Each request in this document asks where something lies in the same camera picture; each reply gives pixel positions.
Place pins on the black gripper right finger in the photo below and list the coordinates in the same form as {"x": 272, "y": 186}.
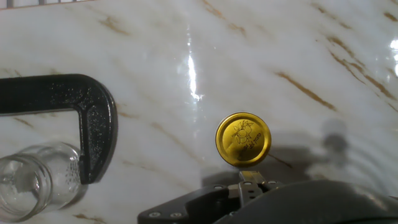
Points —
{"x": 259, "y": 185}

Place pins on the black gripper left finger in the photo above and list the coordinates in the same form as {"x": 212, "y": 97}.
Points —
{"x": 199, "y": 205}

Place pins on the gold metal jar lid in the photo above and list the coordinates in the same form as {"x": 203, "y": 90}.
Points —
{"x": 243, "y": 140}

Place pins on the clear glass jar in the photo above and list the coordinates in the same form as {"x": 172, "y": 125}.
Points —
{"x": 34, "y": 183}

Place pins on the black metal C-clamp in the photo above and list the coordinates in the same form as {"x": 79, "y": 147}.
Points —
{"x": 96, "y": 130}

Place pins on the marble pattern board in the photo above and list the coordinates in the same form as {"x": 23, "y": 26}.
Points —
{"x": 155, "y": 46}

